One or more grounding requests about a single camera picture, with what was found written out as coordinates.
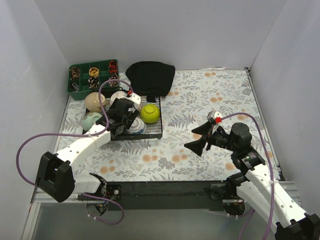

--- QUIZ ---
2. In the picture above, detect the beige tan bowl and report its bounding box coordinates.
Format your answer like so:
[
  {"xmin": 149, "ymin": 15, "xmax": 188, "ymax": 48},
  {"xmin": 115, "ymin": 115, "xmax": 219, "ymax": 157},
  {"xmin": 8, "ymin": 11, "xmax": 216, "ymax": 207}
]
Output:
[{"xmin": 84, "ymin": 92, "xmax": 107, "ymax": 113}]

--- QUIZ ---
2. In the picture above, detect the celadon green bowl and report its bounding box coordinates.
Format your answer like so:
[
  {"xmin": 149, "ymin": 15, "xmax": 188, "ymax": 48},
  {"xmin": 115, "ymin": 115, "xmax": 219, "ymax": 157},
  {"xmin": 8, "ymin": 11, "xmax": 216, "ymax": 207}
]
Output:
[{"xmin": 81, "ymin": 112, "xmax": 103, "ymax": 131}]

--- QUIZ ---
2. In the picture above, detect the white pink interior bowl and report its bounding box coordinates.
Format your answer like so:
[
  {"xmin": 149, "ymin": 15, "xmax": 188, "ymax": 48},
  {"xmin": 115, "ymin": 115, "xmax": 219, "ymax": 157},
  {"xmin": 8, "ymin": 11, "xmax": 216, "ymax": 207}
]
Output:
[{"xmin": 109, "ymin": 90, "xmax": 128, "ymax": 105}]

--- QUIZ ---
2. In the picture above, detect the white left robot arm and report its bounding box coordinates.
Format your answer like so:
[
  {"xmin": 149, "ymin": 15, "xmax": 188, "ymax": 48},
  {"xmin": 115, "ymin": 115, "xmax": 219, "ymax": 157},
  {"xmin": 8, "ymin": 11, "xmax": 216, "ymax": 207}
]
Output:
[{"xmin": 35, "ymin": 94, "xmax": 142, "ymax": 203}]

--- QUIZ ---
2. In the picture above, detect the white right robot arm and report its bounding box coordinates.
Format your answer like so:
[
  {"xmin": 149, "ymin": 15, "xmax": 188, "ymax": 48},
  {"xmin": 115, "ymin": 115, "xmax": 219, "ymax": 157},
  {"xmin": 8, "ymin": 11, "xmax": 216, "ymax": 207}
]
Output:
[{"xmin": 184, "ymin": 122, "xmax": 320, "ymax": 240}]

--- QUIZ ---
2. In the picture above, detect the white red patterned bowl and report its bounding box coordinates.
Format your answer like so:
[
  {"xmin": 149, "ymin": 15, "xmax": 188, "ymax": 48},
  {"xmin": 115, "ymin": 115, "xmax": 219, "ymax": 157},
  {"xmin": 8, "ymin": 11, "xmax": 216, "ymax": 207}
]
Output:
[{"xmin": 134, "ymin": 99, "xmax": 143, "ymax": 112}]

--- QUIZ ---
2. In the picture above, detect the white blue patterned bowl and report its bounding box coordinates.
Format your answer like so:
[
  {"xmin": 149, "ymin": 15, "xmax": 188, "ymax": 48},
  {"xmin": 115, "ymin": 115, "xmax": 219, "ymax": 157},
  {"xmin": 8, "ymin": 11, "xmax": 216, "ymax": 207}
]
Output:
[{"xmin": 126, "ymin": 117, "xmax": 146, "ymax": 135}]

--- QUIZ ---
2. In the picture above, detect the yellow-green bowl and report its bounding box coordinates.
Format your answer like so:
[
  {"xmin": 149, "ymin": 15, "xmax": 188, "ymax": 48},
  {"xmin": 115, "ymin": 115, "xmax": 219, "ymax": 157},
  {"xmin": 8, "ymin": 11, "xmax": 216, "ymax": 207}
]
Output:
[{"xmin": 140, "ymin": 104, "xmax": 160, "ymax": 124}]

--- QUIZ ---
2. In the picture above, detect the floral table mat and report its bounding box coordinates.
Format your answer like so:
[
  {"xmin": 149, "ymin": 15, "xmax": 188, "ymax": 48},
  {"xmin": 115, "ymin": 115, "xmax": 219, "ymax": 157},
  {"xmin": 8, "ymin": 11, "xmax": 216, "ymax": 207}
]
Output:
[{"xmin": 53, "ymin": 69, "xmax": 282, "ymax": 182}]

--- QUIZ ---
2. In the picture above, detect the black cloth bag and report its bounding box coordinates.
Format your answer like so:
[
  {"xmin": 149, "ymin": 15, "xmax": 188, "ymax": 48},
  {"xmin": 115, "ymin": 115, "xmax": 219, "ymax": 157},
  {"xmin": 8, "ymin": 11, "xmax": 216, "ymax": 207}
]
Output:
[{"xmin": 125, "ymin": 61, "xmax": 176, "ymax": 97}]

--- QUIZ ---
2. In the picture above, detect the green compartment tray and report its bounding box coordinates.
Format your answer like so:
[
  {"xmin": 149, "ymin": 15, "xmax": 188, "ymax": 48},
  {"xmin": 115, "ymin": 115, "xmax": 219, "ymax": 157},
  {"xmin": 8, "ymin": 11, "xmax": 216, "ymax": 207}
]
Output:
[{"xmin": 67, "ymin": 59, "xmax": 119, "ymax": 101}]

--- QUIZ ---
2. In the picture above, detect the black base bar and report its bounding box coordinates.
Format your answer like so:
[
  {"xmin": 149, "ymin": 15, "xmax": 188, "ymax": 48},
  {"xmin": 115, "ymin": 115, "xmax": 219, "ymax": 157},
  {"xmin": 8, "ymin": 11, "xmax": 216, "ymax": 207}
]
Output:
[{"xmin": 106, "ymin": 181, "xmax": 240, "ymax": 211}]

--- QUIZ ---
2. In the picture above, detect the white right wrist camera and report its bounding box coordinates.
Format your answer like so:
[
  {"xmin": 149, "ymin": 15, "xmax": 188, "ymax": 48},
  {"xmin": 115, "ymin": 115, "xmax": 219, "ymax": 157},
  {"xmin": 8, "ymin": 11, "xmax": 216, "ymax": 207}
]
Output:
[{"xmin": 207, "ymin": 110, "xmax": 223, "ymax": 125}]

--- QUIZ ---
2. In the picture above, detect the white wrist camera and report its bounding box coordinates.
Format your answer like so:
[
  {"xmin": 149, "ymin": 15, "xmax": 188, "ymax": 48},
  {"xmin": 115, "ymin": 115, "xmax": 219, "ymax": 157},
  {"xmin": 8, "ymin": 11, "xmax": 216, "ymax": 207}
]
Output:
[
  {"xmin": 207, "ymin": 110, "xmax": 223, "ymax": 125},
  {"xmin": 127, "ymin": 92, "xmax": 142, "ymax": 104}
]

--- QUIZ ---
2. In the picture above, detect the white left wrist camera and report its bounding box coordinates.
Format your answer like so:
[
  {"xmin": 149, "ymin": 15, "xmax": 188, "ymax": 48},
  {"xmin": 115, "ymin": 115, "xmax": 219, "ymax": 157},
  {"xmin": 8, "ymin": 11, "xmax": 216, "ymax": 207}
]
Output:
[{"xmin": 127, "ymin": 92, "xmax": 142, "ymax": 104}]

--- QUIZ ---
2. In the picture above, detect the black wire dish rack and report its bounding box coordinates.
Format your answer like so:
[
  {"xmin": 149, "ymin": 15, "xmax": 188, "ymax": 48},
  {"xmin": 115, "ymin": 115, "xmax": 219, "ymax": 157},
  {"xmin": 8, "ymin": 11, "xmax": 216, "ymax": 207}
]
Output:
[{"xmin": 82, "ymin": 87, "xmax": 163, "ymax": 141}]

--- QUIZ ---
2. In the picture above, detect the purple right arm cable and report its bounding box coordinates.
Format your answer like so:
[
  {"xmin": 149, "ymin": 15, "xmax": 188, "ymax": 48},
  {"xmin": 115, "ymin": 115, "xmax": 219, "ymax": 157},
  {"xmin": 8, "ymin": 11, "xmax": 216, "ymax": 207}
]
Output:
[{"xmin": 221, "ymin": 112, "xmax": 276, "ymax": 240}]

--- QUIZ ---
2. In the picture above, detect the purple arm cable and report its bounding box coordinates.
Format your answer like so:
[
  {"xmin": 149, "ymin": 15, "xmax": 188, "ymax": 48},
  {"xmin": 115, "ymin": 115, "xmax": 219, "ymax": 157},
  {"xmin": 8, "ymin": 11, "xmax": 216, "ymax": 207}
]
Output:
[
  {"xmin": 16, "ymin": 79, "xmax": 135, "ymax": 225},
  {"xmin": 221, "ymin": 112, "xmax": 276, "ymax": 240}
]

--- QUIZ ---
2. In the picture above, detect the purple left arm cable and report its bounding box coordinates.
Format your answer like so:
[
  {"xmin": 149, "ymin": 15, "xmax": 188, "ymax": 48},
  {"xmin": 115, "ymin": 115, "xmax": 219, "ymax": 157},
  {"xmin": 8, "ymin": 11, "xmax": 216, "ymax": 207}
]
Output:
[{"xmin": 16, "ymin": 79, "xmax": 135, "ymax": 225}]

